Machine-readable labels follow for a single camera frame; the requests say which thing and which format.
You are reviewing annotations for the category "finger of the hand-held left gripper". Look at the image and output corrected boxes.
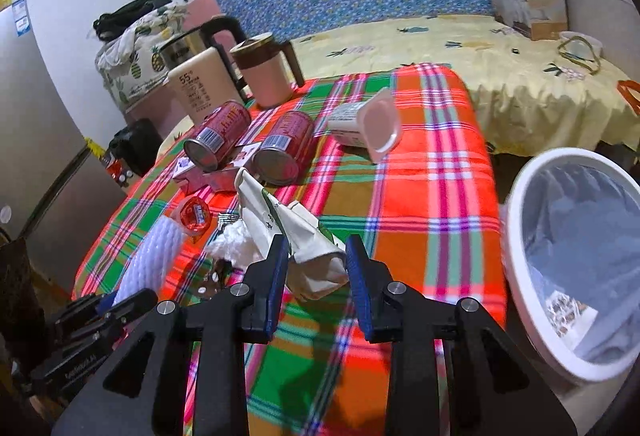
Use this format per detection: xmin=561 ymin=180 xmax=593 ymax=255
xmin=54 ymin=295 xmax=118 ymax=342
xmin=62 ymin=289 xmax=160 ymax=357

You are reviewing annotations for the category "black bag beside table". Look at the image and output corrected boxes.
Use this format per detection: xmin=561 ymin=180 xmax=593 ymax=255
xmin=107 ymin=119 xmax=163 ymax=177

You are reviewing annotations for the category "silver fridge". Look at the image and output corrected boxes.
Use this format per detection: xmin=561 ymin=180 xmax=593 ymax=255
xmin=0 ymin=0 xmax=121 ymax=292

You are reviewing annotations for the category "red jelly cup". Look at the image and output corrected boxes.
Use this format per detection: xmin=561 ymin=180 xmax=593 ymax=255
xmin=172 ymin=196 xmax=211 ymax=237

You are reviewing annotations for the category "yellow pineapple bed sheet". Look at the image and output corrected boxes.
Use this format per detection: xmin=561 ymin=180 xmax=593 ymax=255
xmin=287 ymin=14 xmax=640 ymax=157

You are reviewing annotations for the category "white bowl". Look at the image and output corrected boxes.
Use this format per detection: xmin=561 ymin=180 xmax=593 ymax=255
xmin=559 ymin=31 xmax=603 ymax=62

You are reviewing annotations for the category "pink box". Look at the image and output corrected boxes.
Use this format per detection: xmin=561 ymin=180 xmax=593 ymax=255
xmin=125 ymin=94 xmax=188 ymax=132

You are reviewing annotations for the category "orange strap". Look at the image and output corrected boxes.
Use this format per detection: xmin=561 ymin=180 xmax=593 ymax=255
xmin=618 ymin=80 xmax=640 ymax=114

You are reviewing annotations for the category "white trash bin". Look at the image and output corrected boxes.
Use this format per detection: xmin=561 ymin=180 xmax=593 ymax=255
xmin=501 ymin=147 xmax=640 ymax=384

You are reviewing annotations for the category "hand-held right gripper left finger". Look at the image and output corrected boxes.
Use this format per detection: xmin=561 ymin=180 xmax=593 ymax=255
xmin=52 ymin=233 xmax=291 ymax=436

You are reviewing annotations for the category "steel kettle black handle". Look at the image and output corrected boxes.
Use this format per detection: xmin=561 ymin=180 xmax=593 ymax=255
xmin=159 ymin=15 xmax=249 ymax=102

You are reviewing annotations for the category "pineapple print cloth pile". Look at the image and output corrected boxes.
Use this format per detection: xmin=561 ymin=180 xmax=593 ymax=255
xmin=95 ymin=1 xmax=191 ymax=117

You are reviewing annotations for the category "white yogurt cup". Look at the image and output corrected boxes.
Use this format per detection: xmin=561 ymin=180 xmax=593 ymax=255
xmin=326 ymin=87 xmax=403 ymax=164

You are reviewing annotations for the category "white tissue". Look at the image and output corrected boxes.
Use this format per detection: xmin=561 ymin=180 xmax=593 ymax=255
xmin=205 ymin=221 xmax=266 ymax=267

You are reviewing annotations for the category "white paper carton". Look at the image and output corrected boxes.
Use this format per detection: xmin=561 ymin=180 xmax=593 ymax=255
xmin=235 ymin=167 xmax=349 ymax=302

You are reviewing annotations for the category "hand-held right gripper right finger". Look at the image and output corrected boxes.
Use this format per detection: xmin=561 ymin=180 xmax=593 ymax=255
xmin=345 ymin=233 xmax=578 ymax=436

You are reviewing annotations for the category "plaid tablecloth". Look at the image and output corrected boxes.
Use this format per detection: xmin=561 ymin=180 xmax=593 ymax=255
xmin=72 ymin=63 xmax=508 ymax=436

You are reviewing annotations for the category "small pink carton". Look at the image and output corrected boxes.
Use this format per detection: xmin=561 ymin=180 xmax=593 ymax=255
xmin=171 ymin=155 xmax=211 ymax=194
xmin=204 ymin=142 xmax=263 ymax=192

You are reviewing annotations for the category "pink mug brown lid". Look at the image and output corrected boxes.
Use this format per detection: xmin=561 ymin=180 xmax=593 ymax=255
xmin=229 ymin=32 xmax=306 ymax=109

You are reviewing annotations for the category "printed wrapper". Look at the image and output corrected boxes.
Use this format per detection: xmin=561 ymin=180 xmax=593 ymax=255
xmin=547 ymin=291 xmax=598 ymax=339

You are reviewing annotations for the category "red drink can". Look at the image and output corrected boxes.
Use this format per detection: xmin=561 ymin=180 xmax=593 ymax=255
xmin=182 ymin=100 xmax=252 ymax=172
xmin=250 ymin=110 xmax=316 ymax=187

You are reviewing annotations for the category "white foam net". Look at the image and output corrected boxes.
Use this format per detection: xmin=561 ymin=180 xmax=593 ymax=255
xmin=115 ymin=216 xmax=185 ymax=304

